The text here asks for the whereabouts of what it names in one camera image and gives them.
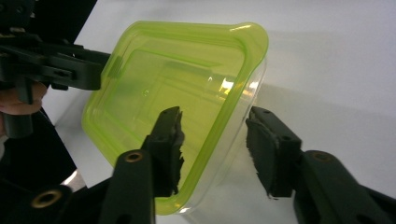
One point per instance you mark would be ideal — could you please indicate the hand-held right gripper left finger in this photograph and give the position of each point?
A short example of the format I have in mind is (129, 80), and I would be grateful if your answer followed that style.
(140, 174)

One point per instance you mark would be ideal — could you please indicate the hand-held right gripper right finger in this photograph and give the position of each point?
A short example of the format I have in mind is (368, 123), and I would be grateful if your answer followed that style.
(289, 161)

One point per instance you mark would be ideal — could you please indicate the square container with green lid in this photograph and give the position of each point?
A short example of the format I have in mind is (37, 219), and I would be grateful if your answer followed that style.
(165, 93)

